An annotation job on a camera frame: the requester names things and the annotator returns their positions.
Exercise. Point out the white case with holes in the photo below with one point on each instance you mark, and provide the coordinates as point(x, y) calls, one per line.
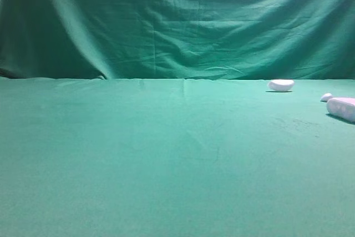
point(342, 108)

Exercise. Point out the white oval earphone case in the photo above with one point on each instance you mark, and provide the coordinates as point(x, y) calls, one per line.
point(281, 85)

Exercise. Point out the green backdrop curtain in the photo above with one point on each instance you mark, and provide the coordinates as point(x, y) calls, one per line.
point(168, 39)

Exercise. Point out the green tablecloth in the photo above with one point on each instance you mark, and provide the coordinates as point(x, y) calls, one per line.
point(175, 157)

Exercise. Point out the small white earbud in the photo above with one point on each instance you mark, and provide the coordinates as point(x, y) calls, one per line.
point(326, 97)

